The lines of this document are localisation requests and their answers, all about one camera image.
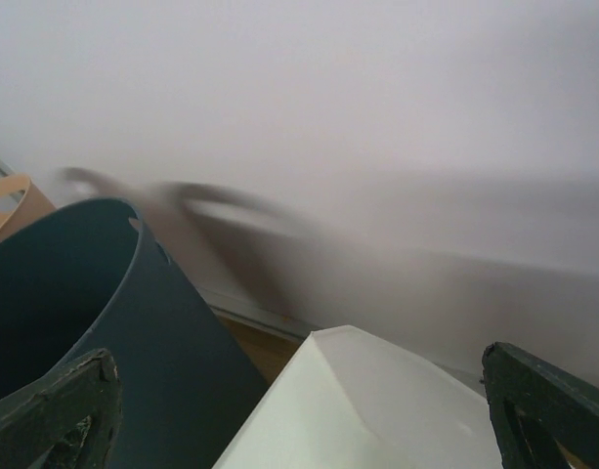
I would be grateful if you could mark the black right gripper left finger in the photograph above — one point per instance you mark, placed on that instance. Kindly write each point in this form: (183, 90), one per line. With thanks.
(68, 418)

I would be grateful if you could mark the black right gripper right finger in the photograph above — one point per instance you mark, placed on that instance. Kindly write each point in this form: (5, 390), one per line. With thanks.
(541, 415)

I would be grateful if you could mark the peach plastic waste bin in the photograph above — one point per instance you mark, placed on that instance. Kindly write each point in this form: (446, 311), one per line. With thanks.
(21, 204)

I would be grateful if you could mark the dark teal plastic bin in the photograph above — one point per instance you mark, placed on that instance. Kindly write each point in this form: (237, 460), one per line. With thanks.
(92, 275)

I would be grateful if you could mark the white faceted bin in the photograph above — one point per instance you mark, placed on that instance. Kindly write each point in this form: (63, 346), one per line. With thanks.
(348, 399)

